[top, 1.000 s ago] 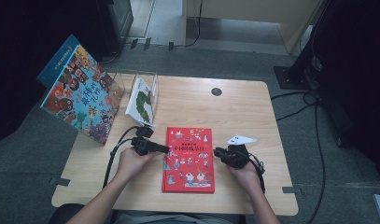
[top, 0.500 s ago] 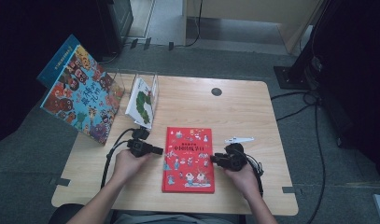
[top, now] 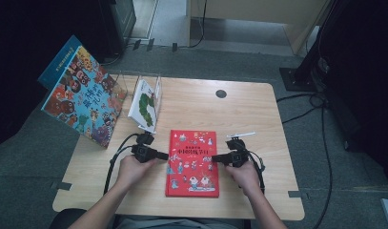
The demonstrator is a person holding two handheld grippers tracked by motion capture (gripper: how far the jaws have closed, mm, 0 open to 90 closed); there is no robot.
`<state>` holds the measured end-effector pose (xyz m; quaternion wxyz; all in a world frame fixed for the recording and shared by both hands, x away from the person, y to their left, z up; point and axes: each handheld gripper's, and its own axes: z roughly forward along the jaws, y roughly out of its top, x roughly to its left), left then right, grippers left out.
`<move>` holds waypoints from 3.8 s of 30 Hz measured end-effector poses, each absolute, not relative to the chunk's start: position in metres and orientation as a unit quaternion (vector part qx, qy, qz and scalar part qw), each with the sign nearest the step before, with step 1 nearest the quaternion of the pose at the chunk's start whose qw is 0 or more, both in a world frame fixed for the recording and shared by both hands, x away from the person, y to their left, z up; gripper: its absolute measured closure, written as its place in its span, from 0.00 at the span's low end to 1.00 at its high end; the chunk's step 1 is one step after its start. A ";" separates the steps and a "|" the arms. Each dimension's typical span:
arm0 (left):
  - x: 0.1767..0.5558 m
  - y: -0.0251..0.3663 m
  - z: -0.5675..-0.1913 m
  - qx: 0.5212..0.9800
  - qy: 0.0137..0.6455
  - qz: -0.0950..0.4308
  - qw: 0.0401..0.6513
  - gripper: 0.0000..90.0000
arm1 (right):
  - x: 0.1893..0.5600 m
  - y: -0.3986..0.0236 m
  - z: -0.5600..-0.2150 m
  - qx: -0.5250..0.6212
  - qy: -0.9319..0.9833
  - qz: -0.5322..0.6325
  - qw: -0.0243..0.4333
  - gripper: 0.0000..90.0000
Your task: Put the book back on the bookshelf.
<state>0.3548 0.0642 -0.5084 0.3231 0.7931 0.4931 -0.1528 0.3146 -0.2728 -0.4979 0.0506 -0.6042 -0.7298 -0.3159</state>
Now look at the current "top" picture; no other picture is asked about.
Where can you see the black cabinet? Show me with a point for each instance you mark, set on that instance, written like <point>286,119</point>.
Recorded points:
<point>118,22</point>

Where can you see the red picture book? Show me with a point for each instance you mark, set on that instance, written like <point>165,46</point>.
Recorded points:
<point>191,178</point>

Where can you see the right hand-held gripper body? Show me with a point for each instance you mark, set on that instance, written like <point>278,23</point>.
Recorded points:
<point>237,157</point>

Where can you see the person's gray clothing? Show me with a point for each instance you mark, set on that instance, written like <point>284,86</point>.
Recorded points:
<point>169,224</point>

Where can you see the black floor tape piece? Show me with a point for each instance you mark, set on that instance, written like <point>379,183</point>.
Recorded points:
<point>136,44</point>
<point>174,47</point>

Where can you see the dark curtain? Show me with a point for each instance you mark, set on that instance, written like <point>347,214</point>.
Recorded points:
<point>369,79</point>
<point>20,38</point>

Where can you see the person's left hand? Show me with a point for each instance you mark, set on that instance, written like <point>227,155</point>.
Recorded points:
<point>131,171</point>

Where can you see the person's right hand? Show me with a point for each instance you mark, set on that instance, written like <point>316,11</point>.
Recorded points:
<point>245,178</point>

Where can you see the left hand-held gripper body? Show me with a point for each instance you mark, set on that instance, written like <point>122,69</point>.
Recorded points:
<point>145,152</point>

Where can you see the black table grommet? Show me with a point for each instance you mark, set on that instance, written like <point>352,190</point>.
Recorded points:
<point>221,93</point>

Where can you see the blue animal picture book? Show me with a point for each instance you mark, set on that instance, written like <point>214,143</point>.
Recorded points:
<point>83,95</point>

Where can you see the gray tape strip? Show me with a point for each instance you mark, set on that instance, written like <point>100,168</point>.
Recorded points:
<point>296,194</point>
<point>63,185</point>

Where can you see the white book with green caterpillar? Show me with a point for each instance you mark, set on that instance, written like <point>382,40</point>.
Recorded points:
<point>144,105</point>

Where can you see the black metal stand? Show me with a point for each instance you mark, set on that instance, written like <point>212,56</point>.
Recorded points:
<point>304,78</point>

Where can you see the clear acrylic book rack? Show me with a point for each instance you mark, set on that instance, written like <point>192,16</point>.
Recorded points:
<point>159,89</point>

